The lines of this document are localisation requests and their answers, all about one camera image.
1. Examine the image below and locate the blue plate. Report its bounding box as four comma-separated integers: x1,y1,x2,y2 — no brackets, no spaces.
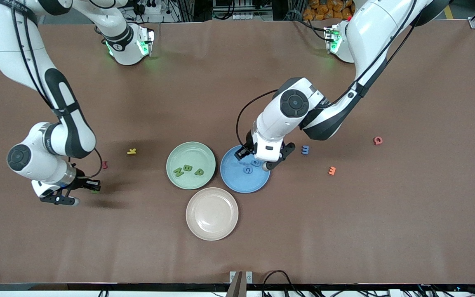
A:
220,144,271,193

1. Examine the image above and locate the black looped cable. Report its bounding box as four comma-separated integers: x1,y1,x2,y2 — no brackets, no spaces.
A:
261,270,304,297

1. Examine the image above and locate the beige plate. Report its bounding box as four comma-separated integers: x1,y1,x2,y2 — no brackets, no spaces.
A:
186,187,239,241

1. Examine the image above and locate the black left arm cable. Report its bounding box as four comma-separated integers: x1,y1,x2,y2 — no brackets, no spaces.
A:
236,0,417,147

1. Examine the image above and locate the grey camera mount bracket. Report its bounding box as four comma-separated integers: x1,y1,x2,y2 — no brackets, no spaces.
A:
226,270,254,297

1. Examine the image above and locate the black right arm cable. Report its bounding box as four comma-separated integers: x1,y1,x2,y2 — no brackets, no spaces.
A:
9,0,103,180

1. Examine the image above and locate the light green plate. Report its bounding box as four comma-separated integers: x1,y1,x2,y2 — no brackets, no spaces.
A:
166,141,216,190

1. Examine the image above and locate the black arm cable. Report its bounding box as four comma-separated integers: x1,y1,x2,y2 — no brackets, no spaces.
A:
236,0,417,147
9,0,103,180

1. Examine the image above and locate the white power strip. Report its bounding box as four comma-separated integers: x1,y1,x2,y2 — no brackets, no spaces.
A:
132,0,162,15
233,12,273,21

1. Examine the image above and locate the black table edge strip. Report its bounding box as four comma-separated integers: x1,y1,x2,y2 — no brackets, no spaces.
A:
0,283,475,292

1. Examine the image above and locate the orange fruit pile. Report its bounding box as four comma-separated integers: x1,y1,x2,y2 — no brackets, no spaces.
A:
303,0,351,21

